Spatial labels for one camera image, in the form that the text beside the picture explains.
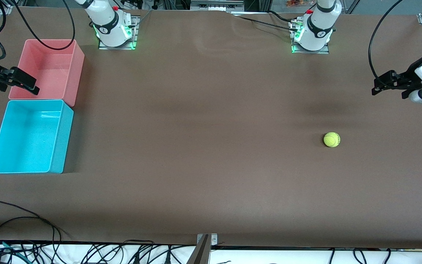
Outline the dark metal beam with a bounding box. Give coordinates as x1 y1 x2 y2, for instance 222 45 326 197
187 235 211 264

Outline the small metal edge bracket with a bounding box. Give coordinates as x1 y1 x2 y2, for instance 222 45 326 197
197 234 218 247

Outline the pink plastic bin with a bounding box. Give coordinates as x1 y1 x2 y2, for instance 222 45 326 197
8 39 85 107

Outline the grey power strip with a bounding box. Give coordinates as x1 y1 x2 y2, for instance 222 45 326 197
190 0 245 11

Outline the thin grey cable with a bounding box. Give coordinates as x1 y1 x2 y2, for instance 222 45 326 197
134 9 153 28

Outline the blue plastic bin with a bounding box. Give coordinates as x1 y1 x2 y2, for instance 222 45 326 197
0 99 74 174

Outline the long black looping cable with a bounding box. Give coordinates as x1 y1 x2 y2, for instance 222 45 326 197
368 0 406 88
11 0 76 51

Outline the yellow-green tennis ball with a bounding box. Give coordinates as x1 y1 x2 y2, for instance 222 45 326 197
323 132 341 148

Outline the aluminium frame bracket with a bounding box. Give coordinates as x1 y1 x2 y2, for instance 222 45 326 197
0 0 14 16

